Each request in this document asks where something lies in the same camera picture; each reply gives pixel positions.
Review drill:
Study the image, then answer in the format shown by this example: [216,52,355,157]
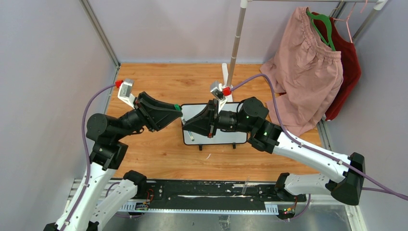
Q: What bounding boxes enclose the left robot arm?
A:
[44,92,182,231]

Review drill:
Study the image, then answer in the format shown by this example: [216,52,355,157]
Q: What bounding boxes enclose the pink hanger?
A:
[331,0,368,44]

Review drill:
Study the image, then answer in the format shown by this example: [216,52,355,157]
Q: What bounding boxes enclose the white whiteboard black frame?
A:
[180,103,247,151]

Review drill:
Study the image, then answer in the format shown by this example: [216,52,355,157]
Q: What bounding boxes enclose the white rack foot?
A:
[221,63,233,103]

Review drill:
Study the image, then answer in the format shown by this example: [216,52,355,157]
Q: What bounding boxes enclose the clothes rack pole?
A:
[225,0,249,87]

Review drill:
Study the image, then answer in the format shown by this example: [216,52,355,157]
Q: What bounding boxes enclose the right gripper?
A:
[182,99,254,139]

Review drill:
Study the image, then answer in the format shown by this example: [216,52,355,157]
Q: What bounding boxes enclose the clear plastic tube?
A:
[242,176,250,195]

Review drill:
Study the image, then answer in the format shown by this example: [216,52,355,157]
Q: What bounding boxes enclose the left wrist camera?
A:
[118,78,136,108]

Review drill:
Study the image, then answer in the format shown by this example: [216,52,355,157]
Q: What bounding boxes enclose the pink shorts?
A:
[260,7,325,136]

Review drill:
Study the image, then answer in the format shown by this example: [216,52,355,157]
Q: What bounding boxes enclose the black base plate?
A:
[134,180,296,211]

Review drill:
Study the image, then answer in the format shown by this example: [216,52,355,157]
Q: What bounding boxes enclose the green marker cap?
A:
[174,104,181,112]

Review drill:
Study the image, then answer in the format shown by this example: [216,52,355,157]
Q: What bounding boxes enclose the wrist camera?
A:
[210,81,228,112]
[118,78,136,108]

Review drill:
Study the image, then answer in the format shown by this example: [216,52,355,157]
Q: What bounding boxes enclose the green hanger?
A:
[306,11,337,52]

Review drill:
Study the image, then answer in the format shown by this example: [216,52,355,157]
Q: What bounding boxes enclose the green whiteboard marker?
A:
[181,116,195,141]

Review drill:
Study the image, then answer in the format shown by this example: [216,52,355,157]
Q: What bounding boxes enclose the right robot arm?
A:
[182,97,365,205]

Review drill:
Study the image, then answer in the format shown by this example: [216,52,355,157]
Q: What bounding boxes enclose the red garment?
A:
[306,10,361,121]

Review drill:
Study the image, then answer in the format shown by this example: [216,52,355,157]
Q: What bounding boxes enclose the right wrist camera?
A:
[210,81,228,112]

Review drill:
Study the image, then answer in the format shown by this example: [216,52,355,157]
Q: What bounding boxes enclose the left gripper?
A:
[114,91,183,140]

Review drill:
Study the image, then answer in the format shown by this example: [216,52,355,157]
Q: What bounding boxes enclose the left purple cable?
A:
[57,79,124,231]

